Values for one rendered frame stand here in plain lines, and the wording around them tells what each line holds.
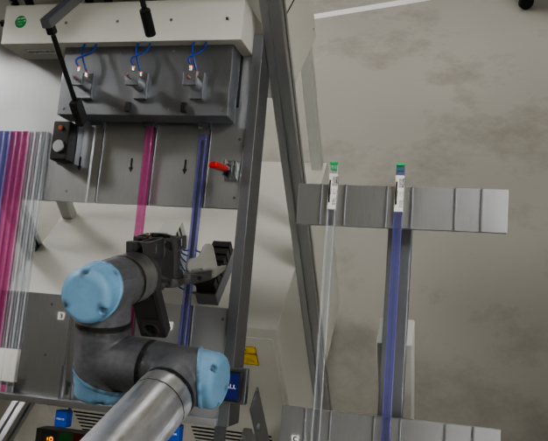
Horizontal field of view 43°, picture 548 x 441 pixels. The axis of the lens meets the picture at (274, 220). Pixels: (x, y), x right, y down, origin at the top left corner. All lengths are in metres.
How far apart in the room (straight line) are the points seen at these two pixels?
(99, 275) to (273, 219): 0.94
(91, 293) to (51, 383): 0.49
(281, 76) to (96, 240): 0.76
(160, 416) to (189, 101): 0.63
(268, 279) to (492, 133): 1.88
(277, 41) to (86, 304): 0.64
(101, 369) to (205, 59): 0.60
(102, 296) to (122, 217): 1.02
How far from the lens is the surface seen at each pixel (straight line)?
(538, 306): 2.46
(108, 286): 0.92
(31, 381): 1.42
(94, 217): 1.97
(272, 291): 1.60
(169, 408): 0.86
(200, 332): 1.27
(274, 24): 1.32
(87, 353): 0.97
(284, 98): 1.38
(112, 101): 1.35
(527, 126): 3.36
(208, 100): 1.27
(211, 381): 0.90
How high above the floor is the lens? 1.71
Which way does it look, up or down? 38 degrees down
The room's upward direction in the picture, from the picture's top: 9 degrees counter-clockwise
